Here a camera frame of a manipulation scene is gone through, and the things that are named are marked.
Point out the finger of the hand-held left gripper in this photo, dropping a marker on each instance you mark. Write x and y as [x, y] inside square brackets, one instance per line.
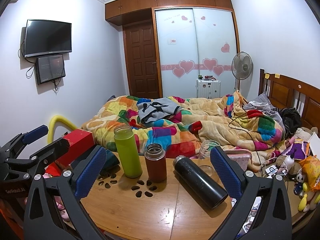
[56, 147]
[35, 133]

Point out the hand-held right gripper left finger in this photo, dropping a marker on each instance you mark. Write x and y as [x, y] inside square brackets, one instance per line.
[89, 172]

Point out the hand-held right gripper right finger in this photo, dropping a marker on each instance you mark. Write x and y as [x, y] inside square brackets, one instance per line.
[225, 172]

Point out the black cup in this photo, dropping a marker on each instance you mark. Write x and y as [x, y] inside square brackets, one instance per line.
[200, 182]

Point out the green cup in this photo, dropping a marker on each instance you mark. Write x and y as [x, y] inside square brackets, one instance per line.
[127, 155]

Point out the pink case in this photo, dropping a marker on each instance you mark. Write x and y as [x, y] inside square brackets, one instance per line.
[240, 158]

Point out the yellow foam tube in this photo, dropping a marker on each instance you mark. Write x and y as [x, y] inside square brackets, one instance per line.
[53, 122]

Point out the red box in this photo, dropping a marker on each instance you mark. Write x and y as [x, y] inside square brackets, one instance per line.
[80, 140]

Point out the dark green cloth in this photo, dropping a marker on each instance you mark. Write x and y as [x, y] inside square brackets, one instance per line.
[112, 158]

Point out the clear glass jar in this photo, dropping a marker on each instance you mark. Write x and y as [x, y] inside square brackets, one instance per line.
[205, 150]

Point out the colourful patchwork blanket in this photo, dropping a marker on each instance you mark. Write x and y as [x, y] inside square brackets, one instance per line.
[212, 130]

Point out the white power strip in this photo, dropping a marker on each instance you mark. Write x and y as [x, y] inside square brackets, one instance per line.
[272, 171]

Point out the white squeeze bottle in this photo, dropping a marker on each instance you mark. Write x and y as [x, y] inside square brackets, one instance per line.
[289, 161]

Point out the brown bottle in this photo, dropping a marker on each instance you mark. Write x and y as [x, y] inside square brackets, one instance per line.
[155, 167]

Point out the small black monitor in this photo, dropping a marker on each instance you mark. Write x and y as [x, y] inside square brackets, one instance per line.
[50, 67]

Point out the purple doll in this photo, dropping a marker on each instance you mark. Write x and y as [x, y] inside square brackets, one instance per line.
[297, 147]

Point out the grey pillow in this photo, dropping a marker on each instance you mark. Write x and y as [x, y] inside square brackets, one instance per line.
[260, 102]

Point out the black bag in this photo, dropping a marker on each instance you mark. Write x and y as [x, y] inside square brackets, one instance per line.
[291, 120]

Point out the yellow plush toy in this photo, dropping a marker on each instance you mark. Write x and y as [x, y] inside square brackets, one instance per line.
[306, 197]

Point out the white suitcase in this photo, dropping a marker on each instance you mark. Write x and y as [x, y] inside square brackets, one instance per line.
[207, 88]

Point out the beige plush toy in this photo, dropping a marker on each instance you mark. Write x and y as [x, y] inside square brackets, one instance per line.
[303, 132]

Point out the grey garment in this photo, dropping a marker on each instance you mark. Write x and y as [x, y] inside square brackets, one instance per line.
[160, 110]

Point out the white box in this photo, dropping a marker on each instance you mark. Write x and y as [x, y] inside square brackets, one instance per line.
[315, 142]

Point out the wooden headboard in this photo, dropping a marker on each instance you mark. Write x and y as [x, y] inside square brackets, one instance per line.
[280, 90]

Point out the standing fan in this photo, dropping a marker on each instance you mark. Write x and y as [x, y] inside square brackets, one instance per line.
[242, 66]

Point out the brown wooden door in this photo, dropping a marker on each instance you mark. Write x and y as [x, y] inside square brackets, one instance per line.
[141, 62]

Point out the wooden wardrobe with frosted doors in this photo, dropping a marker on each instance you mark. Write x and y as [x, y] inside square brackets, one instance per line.
[175, 42]

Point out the black wall television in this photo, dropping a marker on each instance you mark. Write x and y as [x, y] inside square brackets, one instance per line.
[47, 37]

